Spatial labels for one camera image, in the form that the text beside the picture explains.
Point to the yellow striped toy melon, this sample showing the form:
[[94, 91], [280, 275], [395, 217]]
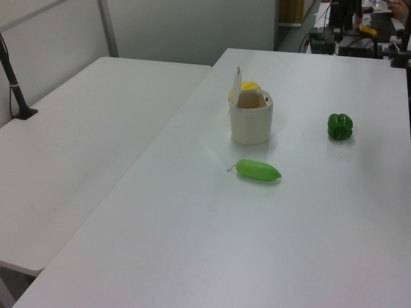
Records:
[[250, 86]]

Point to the dark green equipment box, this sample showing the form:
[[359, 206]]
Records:
[[321, 40]]

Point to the white folding table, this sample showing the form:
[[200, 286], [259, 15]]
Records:
[[80, 154]]

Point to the black electronics box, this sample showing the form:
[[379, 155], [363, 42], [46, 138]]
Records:
[[359, 48]]

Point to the small yellow tool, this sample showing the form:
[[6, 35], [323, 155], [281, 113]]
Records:
[[368, 29]]

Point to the yellow-brown wooden cabinet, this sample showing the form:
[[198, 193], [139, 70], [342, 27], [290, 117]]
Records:
[[290, 11]]

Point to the black clamp camera mount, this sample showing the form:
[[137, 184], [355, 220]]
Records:
[[401, 54]]

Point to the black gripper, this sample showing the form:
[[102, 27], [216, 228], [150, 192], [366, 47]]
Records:
[[336, 14]]

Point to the light green toy cucumber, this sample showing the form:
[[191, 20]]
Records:
[[257, 169]]

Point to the dark green toy bell pepper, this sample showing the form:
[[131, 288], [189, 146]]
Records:
[[340, 126]]

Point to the seated bystander person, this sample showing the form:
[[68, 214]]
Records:
[[400, 8]]

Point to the beige lidded garbage bin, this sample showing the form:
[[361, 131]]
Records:
[[250, 126]]

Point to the black pole camera stand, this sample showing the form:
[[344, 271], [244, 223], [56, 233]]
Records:
[[16, 93]]

